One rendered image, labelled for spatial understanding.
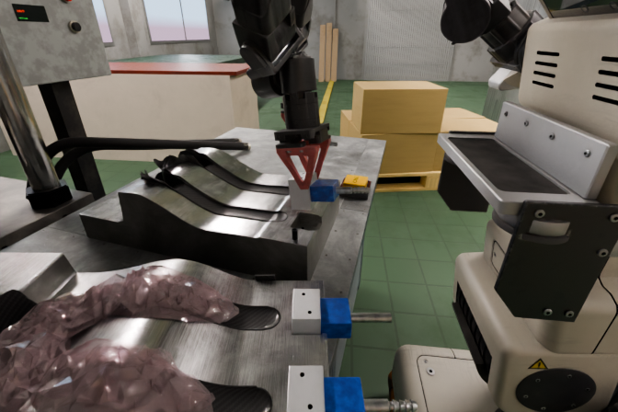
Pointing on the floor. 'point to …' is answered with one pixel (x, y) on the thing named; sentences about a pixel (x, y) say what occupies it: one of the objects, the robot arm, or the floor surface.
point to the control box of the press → (53, 39)
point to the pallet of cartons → (407, 128)
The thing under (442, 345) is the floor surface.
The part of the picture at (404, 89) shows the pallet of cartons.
